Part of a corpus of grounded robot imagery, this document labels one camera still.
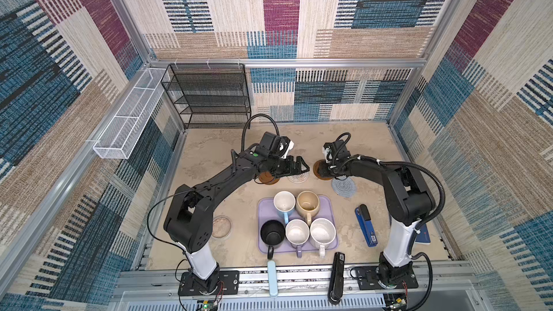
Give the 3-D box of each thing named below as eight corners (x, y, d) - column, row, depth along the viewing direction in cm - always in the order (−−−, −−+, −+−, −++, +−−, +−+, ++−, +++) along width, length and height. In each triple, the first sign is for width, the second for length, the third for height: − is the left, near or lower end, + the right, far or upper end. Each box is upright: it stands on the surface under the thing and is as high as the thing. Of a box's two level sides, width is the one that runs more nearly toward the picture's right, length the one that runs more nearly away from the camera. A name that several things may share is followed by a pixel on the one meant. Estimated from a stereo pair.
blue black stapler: (366, 247, 82) (371, 242, 78) (354, 210, 92) (358, 204, 88) (375, 246, 83) (380, 242, 78) (362, 209, 92) (366, 203, 88)
